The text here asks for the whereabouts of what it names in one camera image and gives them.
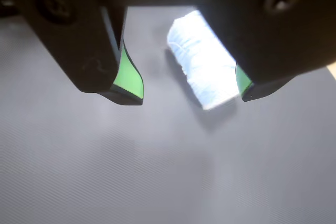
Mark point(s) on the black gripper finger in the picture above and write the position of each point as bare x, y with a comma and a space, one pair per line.
275, 37

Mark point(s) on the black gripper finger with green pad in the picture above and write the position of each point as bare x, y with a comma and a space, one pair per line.
86, 45

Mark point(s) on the white foam block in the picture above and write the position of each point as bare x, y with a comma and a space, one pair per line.
199, 58

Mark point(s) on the grey textured table mat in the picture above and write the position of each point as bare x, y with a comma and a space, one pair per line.
157, 169

